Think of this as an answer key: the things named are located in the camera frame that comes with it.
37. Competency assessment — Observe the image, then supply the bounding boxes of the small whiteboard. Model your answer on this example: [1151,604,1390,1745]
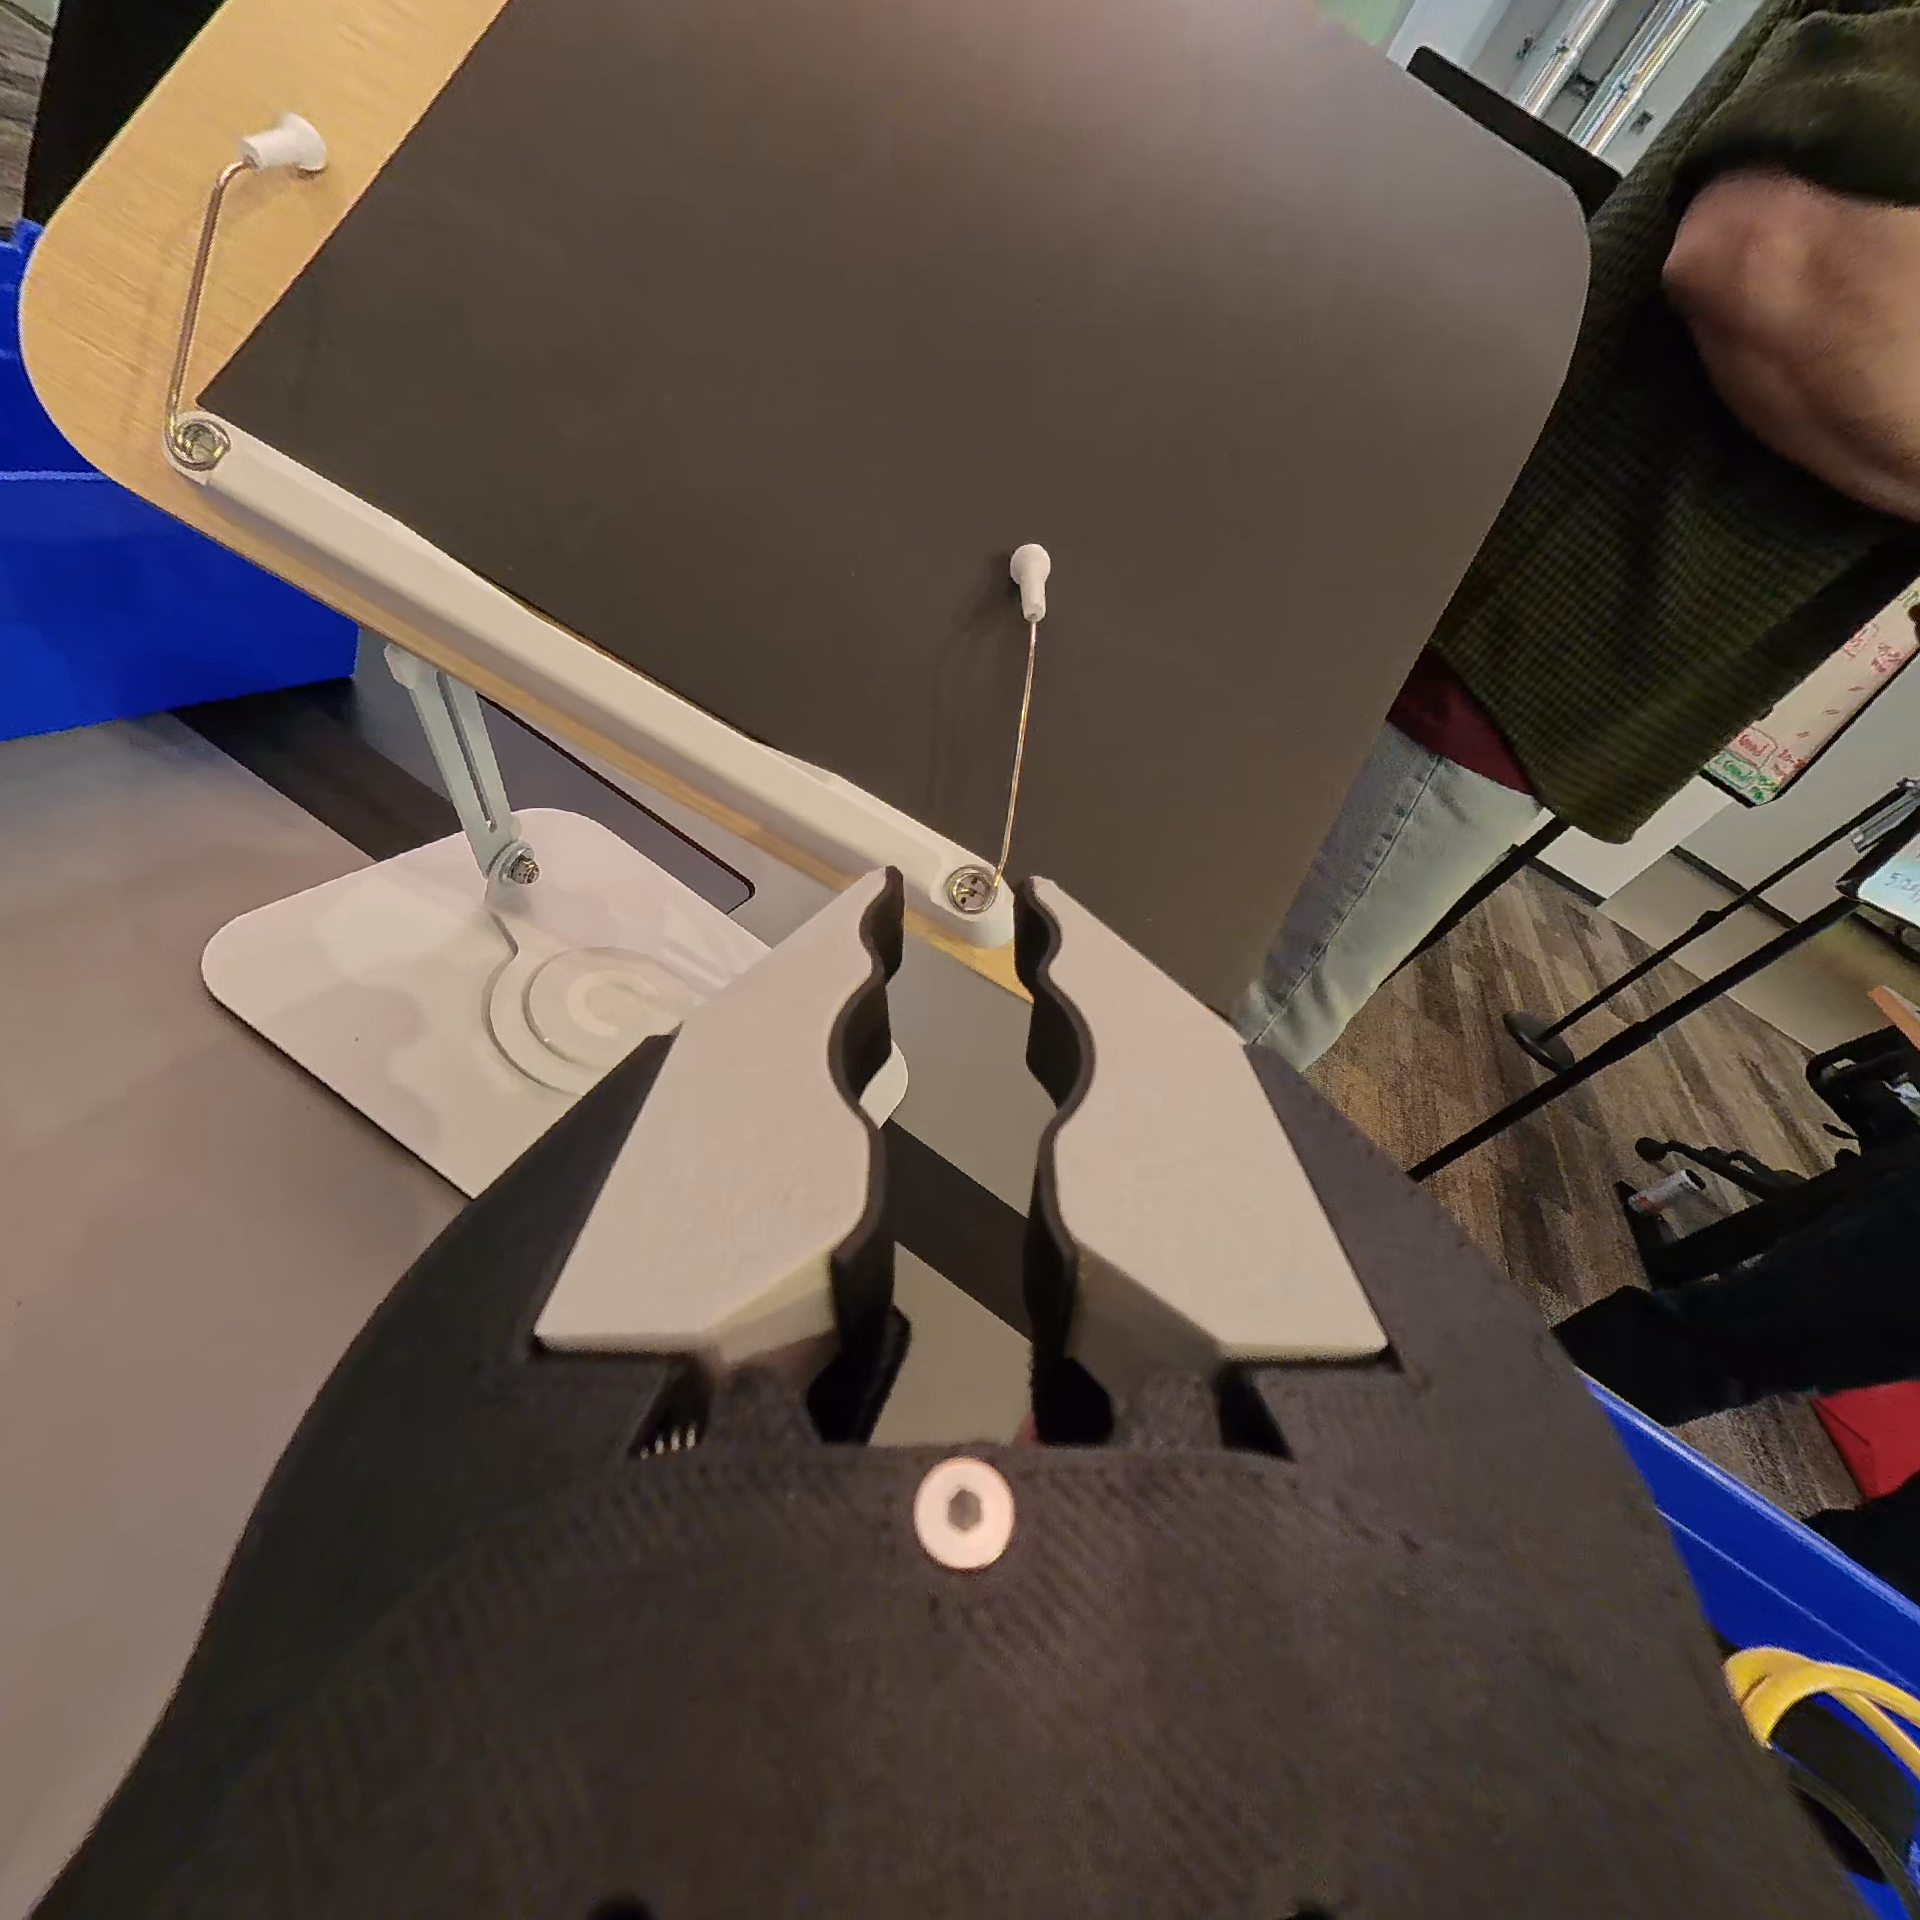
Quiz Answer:
[1697,588,1920,815]
[1837,833,1920,927]

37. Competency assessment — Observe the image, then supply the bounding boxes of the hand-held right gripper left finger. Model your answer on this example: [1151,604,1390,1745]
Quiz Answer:
[535,865,912,1450]

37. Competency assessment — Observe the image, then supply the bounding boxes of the black office chair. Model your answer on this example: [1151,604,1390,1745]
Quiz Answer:
[1621,1035,1920,1292]

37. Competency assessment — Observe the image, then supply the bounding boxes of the black tripod easel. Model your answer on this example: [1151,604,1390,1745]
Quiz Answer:
[1410,779,1920,1187]

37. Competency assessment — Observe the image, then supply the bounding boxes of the yellow ethernet cable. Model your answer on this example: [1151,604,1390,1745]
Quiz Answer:
[1720,1646,1920,1807]

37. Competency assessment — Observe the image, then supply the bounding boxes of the dark grey board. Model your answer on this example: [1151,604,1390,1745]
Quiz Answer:
[193,0,1594,1022]

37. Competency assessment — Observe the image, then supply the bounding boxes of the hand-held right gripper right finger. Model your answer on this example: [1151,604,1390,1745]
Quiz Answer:
[1013,877,1391,1451]

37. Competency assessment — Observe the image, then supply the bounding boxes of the wooden book stand white base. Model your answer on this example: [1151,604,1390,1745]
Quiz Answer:
[18,0,1040,1204]

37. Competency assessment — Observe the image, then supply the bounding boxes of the silver insulated pipes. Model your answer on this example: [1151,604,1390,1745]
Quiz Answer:
[1514,0,1718,154]

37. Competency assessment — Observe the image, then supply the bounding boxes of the black bag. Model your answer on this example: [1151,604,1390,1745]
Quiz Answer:
[1552,1201,1920,1426]

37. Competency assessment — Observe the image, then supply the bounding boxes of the blue plastic bin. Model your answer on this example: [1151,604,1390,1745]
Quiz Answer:
[1586,1377,1920,1920]
[0,222,361,743]

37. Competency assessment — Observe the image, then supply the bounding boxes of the red bag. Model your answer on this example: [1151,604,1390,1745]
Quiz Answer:
[1807,1381,1920,1501]

